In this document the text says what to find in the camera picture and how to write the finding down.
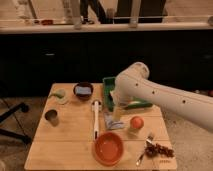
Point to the black office chair base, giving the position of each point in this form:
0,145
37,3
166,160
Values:
11,127

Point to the orange tomato toy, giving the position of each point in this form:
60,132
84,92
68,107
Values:
136,122

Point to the red grape bunch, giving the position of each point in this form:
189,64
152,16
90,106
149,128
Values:
154,150

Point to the green plastic tray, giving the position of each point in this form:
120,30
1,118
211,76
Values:
108,87

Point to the white handled brush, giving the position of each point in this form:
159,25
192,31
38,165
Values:
96,108

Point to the orange plastic bowl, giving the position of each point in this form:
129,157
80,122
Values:
108,149

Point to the dark brown bowl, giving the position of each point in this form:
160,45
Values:
83,84

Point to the metal cup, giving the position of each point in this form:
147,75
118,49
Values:
52,117

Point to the blue grey cloth packet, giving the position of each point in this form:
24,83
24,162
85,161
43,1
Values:
111,124

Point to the green pear toy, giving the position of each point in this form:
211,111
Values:
60,94

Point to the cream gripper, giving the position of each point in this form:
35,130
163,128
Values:
118,111

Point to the metal fork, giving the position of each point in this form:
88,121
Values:
148,143

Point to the blue sponge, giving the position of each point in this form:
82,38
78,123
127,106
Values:
82,90

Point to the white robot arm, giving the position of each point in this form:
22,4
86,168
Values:
133,82

